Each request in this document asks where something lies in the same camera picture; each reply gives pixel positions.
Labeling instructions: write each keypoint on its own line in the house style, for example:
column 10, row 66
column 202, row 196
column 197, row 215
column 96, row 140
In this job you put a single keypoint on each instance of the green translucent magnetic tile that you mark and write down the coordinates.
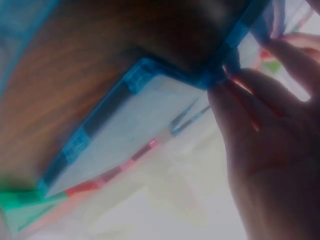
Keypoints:
column 20, row 198

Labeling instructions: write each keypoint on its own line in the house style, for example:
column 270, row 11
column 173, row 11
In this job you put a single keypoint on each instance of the red translucent magnetic tile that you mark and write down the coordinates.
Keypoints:
column 82, row 187

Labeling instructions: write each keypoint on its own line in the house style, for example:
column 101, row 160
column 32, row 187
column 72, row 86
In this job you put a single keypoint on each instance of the person's right hand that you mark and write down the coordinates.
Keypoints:
column 275, row 162

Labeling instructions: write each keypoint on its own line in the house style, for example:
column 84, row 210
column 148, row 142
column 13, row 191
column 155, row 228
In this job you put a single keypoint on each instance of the blue translucent magnetic tile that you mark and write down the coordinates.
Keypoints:
column 233, row 42
column 130, row 120

